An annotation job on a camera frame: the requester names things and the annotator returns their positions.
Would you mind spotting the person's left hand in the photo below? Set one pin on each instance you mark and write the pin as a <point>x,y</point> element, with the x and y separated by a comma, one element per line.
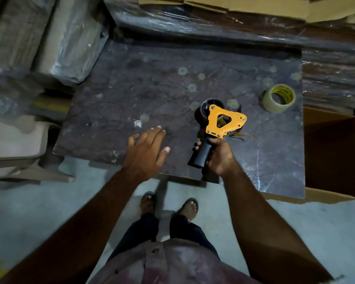
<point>142,158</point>

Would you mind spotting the person's right hand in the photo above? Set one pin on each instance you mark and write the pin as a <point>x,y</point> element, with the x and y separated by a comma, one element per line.
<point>222,159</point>

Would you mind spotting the person's left thumb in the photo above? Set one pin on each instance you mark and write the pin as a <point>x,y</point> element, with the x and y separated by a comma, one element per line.
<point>164,154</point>

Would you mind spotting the person's left little finger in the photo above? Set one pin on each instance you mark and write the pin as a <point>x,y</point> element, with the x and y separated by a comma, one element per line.
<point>131,141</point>

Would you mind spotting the person's right thumb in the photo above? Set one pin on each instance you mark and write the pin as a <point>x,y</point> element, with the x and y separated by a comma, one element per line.
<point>214,141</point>

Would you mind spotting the person's left middle finger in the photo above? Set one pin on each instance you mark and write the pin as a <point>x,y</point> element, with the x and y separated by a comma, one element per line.
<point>152,133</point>

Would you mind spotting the orange black tape dispenser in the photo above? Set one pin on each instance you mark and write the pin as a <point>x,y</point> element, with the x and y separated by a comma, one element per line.
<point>219,121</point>

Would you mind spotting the person's left forearm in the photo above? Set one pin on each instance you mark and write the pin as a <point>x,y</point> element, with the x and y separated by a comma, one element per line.
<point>85,227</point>

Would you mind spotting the person's right forearm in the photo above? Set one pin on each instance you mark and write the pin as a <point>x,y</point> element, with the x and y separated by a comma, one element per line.
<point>263,230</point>

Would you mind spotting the dark sandal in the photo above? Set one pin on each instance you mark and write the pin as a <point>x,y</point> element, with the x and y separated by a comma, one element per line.
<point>148,201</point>
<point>189,208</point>

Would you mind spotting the beige packing tape roll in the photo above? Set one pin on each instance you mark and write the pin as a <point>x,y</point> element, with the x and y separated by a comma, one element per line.
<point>276,102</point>

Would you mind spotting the dark trousers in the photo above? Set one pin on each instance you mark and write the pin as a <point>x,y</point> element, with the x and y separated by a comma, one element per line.
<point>192,233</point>

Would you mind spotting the stained grey shirt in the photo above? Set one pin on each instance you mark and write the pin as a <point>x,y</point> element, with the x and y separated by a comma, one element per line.
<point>171,266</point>

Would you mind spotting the beige plastic chair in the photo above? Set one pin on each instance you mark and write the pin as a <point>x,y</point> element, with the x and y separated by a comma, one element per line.
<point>14,144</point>

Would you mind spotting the open brown cardboard box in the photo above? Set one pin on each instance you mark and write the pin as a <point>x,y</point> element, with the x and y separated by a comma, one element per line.
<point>331,153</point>

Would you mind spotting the plastic-wrapped cardboard stack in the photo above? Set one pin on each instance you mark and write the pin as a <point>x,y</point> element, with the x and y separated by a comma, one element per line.
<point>47,35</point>
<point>239,23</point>

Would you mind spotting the flat brown cardboard sheets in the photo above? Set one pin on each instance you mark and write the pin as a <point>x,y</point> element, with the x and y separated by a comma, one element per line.
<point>269,5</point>

